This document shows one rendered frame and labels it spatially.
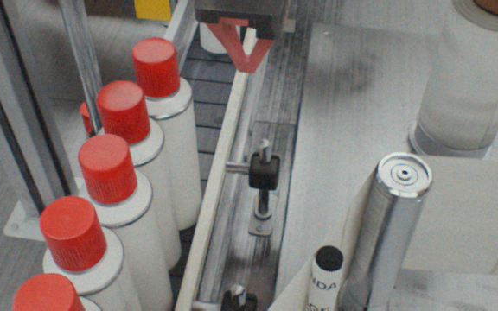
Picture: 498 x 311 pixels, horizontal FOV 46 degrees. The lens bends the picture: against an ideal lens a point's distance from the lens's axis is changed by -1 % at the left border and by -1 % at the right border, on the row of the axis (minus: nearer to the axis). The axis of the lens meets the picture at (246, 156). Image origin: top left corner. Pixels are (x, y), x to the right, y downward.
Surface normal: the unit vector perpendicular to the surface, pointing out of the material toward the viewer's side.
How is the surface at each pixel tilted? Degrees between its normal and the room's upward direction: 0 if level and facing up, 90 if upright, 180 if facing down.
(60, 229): 2
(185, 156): 90
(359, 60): 0
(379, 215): 90
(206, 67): 0
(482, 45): 90
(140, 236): 90
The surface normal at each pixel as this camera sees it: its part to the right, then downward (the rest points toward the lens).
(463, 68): -0.68, 0.56
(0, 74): -0.15, 0.74
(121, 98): -0.01, -0.70
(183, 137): 0.73, 0.51
